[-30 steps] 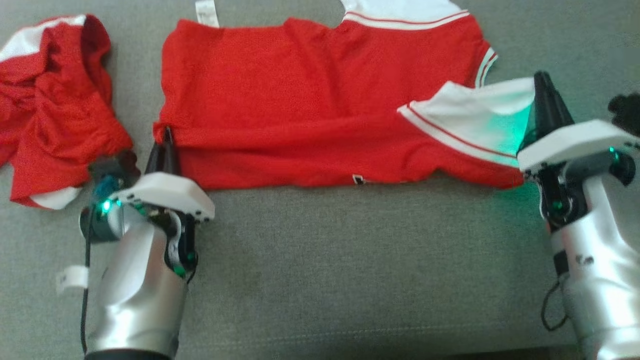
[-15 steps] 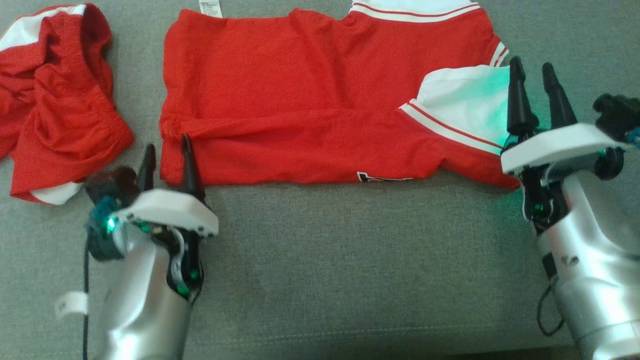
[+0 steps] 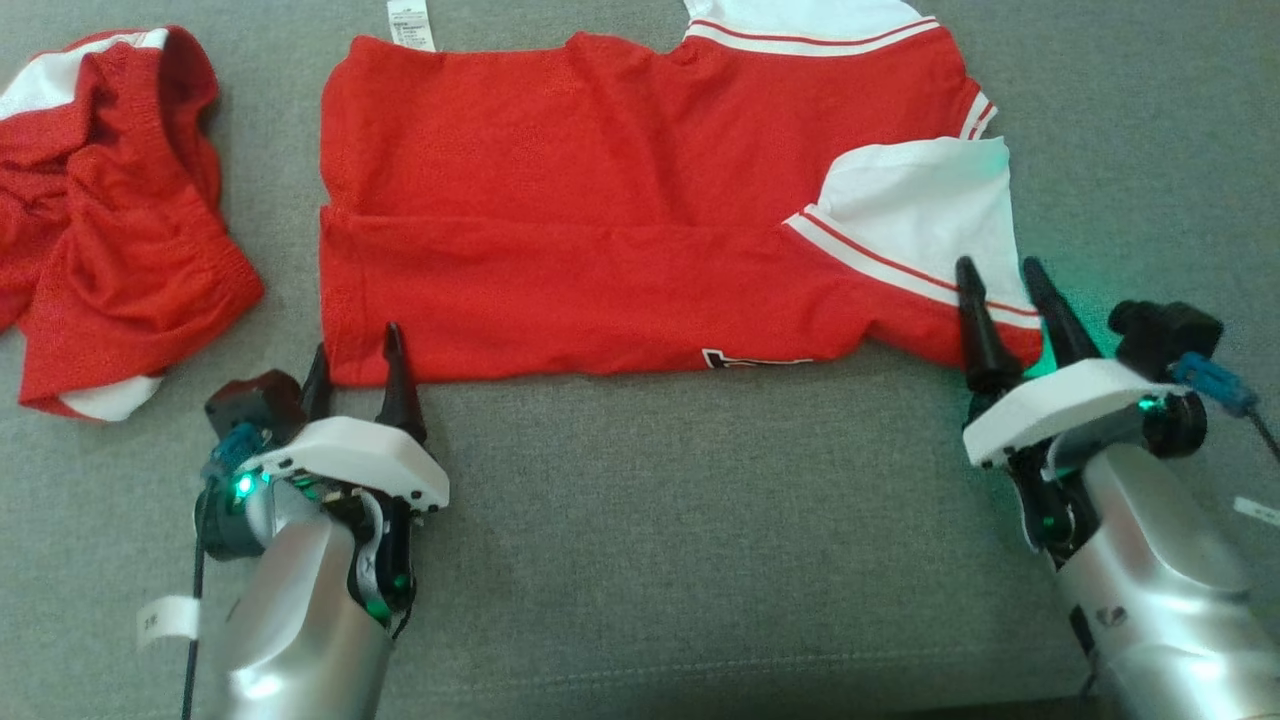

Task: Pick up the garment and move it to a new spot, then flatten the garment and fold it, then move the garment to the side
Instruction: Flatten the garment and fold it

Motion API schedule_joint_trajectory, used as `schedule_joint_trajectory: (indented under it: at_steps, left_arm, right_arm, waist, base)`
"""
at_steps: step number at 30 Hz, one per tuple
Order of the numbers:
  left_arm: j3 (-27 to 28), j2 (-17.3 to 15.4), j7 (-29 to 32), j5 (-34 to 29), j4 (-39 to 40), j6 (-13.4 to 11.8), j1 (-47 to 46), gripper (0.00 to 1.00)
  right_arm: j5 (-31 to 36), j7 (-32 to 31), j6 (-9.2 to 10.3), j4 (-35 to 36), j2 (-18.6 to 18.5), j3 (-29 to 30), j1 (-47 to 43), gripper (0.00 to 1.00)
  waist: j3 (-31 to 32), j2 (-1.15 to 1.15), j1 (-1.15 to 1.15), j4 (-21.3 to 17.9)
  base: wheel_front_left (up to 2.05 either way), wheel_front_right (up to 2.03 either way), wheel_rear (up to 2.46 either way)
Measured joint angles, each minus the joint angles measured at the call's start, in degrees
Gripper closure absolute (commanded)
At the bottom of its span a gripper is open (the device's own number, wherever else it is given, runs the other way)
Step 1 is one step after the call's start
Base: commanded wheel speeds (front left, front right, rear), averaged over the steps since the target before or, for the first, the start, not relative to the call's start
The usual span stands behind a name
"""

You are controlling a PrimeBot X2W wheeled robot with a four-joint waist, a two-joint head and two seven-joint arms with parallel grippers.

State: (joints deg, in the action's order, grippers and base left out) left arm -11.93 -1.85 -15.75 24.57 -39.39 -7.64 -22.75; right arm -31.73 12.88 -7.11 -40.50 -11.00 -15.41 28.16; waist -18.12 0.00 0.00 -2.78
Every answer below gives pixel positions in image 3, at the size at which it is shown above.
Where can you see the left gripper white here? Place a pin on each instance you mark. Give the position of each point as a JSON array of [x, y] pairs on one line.
[[370, 460]]

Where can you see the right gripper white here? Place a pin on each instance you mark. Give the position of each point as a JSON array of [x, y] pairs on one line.
[[1070, 395]]

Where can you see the red and white jersey shirt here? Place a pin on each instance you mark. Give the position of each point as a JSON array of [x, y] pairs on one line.
[[600, 220]]

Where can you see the red and white shorts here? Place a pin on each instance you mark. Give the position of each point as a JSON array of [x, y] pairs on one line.
[[110, 230]]

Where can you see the grey sofa seat cushion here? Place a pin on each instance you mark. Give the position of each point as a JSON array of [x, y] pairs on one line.
[[700, 540]]

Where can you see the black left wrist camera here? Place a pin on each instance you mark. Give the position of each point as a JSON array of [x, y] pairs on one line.
[[255, 400]]

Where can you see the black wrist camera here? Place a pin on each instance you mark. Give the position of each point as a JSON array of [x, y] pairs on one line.
[[1165, 335], [255, 400]]

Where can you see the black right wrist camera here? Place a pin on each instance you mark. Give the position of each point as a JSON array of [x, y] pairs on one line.
[[1165, 335]]

